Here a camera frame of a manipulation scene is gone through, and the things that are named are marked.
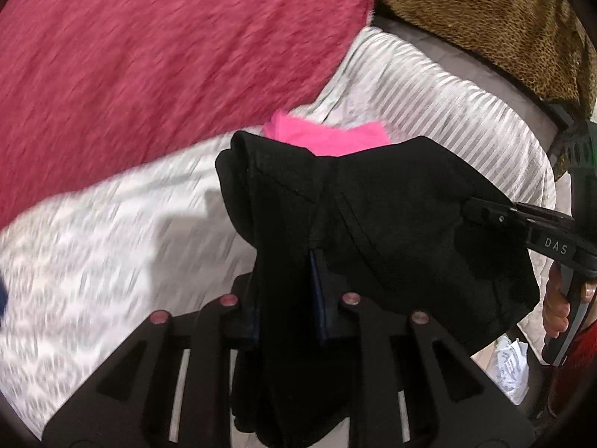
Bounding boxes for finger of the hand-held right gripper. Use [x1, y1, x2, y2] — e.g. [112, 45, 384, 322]
[464, 197, 530, 239]

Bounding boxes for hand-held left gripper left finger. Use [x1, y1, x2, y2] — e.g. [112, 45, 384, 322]
[42, 275, 262, 448]

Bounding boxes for red fuzzy blanket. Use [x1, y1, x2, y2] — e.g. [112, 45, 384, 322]
[0, 0, 376, 231]

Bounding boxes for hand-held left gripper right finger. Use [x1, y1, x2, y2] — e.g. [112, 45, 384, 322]
[308, 249, 537, 448]

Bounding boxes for person's right forearm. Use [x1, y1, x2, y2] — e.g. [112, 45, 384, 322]
[546, 317, 597, 423]

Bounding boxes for crumpled white paper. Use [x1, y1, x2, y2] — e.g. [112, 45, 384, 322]
[494, 333, 530, 404]

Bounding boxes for person's right hand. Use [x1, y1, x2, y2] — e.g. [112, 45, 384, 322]
[541, 261, 572, 340]

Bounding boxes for brown leopard print blanket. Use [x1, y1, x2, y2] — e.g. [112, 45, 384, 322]
[368, 0, 591, 103]

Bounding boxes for white striped bedsheet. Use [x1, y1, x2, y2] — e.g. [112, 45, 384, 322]
[0, 25, 558, 435]

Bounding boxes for black pants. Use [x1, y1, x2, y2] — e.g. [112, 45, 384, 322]
[215, 130, 542, 448]

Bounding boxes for pink cloth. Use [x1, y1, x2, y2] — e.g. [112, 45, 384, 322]
[262, 109, 391, 157]

